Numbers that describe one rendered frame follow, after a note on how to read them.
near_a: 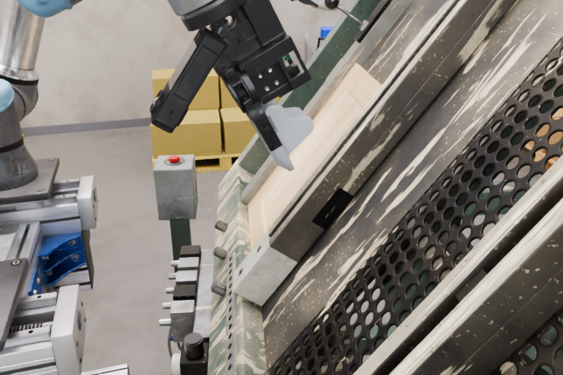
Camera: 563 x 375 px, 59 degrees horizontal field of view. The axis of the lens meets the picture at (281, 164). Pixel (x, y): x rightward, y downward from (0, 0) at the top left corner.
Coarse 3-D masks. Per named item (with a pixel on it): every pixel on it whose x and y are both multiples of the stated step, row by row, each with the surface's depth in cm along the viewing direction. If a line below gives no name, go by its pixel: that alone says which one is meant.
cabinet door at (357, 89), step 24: (360, 72) 121; (336, 96) 126; (360, 96) 113; (312, 120) 132; (336, 120) 118; (312, 144) 123; (312, 168) 115; (264, 192) 134; (288, 192) 120; (264, 216) 125
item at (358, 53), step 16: (400, 0) 123; (384, 16) 124; (384, 32) 126; (352, 48) 130; (368, 48) 127; (352, 64) 128; (336, 80) 129; (320, 96) 131; (304, 112) 135; (272, 160) 136; (256, 176) 141; (256, 192) 140
